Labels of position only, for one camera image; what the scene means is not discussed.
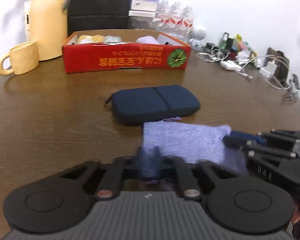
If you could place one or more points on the red cardboard box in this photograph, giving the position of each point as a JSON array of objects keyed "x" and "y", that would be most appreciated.
[{"x": 171, "y": 53}]

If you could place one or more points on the lavender cloth pouch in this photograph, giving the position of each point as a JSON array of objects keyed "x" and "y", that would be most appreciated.
[{"x": 192, "y": 143}]

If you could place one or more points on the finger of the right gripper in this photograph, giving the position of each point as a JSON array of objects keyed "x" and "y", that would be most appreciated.
[
  {"x": 252, "y": 145},
  {"x": 263, "y": 138}
]

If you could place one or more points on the white charger with cables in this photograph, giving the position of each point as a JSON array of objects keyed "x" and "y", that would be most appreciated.
[{"x": 274, "y": 69}]

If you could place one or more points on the pack of water bottles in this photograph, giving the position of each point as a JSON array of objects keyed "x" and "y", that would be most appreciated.
[{"x": 174, "y": 20}]

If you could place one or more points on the pale green plush toy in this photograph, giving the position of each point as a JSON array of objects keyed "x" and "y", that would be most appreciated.
[{"x": 112, "y": 39}]

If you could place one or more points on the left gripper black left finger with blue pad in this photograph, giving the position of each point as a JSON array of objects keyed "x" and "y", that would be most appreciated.
[{"x": 62, "y": 200}]

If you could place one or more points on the black paper shopping bag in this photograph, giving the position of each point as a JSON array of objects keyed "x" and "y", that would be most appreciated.
[{"x": 97, "y": 14}]

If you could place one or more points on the yellow ceramic mug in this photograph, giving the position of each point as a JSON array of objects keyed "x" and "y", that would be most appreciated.
[{"x": 23, "y": 59}]

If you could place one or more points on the yellow white plush toy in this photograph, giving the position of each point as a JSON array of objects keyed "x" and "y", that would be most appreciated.
[{"x": 84, "y": 39}]

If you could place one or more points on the white round lamp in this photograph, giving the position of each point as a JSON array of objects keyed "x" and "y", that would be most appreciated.
[{"x": 197, "y": 39}]

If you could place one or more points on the yellow thermos jug grey handle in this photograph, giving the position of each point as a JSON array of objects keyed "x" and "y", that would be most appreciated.
[{"x": 49, "y": 26}]

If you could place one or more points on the purple white tissue box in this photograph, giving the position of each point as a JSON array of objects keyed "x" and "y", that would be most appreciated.
[{"x": 143, "y": 8}]

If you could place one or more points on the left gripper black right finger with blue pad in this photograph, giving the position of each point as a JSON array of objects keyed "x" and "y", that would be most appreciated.
[{"x": 235, "y": 201}]

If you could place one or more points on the purple plush toy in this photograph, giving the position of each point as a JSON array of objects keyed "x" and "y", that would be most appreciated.
[{"x": 147, "y": 40}]

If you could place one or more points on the white carton behind jug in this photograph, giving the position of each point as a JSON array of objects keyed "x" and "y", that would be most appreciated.
[{"x": 27, "y": 6}]

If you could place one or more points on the small bottles cluster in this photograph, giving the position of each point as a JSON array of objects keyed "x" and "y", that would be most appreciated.
[{"x": 236, "y": 47}]

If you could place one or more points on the dark blue zip pouch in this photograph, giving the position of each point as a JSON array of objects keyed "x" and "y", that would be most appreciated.
[{"x": 134, "y": 107}]

